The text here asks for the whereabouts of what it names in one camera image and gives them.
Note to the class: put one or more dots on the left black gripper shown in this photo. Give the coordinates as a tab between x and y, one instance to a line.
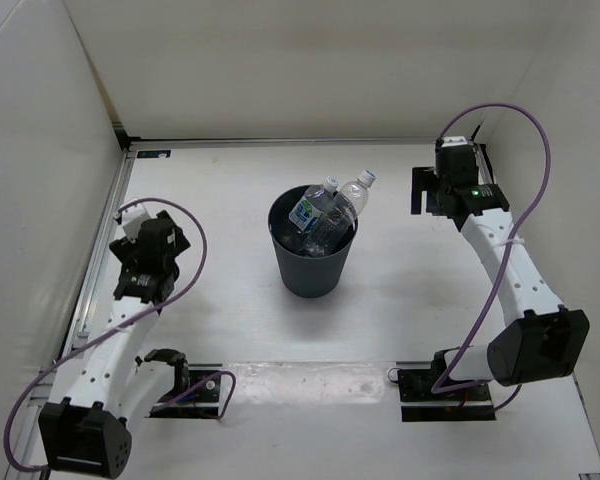
126	251

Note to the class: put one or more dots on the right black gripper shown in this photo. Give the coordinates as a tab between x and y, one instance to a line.
424	179

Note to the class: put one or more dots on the clear unlabelled plastic bottle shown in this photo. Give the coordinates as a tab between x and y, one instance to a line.
348	204

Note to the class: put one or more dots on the clear bottle green label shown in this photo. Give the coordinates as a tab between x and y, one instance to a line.
316	200

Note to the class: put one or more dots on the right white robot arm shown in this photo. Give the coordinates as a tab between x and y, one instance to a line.
542	338

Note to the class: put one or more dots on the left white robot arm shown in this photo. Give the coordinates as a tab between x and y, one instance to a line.
88	432

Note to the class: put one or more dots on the dark grey plastic bin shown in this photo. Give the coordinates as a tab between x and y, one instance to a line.
303	272

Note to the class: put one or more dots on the left blue table sticker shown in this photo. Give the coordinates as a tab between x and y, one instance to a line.
153	154

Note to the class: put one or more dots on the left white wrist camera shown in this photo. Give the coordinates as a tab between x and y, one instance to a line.
130	219

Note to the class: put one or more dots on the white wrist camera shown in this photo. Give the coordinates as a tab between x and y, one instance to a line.
452	141
130	219

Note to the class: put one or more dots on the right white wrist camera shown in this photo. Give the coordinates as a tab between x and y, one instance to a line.
452	141

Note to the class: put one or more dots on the right aluminium frame rail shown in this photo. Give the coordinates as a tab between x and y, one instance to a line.
485	167

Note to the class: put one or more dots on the aluminium frame rail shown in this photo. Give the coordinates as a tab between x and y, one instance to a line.
485	167
68	244

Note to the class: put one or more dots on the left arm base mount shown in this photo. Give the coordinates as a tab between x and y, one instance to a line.
205	403

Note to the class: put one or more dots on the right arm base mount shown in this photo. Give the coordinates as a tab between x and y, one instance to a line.
419	404

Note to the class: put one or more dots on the left aluminium frame rail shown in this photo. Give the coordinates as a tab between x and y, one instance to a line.
68	244

